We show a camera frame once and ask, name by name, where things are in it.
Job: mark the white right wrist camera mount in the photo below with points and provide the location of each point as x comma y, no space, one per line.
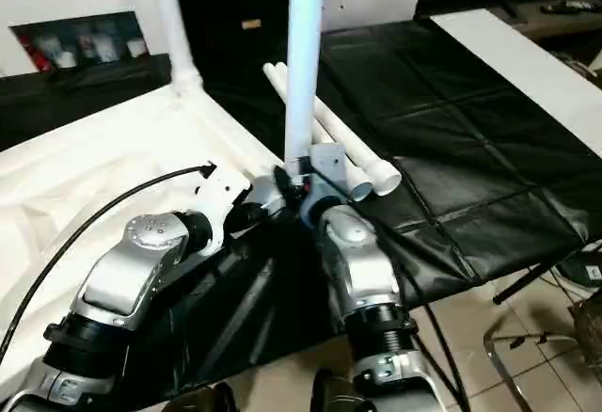
331,165

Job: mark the red figurine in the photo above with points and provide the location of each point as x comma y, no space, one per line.
41,57

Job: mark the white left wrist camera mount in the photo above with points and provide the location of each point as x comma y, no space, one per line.
221,195

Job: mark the black furniture with gold label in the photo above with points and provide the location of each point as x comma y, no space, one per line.
226,7

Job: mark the white plastic table leg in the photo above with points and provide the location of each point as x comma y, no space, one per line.
303,78
329,144
171,21
362,148

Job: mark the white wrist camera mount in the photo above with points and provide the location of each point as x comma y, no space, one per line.
331,165
221,195

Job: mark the brown woven basket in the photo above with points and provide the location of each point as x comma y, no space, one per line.
588,332

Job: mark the white glass-door cabinet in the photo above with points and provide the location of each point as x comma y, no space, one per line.
70,3

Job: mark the dark robot right foot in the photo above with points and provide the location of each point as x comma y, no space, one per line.
336,393

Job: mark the white plastic table top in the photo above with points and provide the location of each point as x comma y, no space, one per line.
117,148

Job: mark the white flat board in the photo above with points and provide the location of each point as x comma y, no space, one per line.
527,68

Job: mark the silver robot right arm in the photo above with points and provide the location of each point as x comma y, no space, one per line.
362,261

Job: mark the small white cup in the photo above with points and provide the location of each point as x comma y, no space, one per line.
135,49
66,60

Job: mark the black stand leg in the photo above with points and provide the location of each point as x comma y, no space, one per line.
536,275

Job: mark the chrome tube frame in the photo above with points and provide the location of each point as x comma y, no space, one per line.
517,337

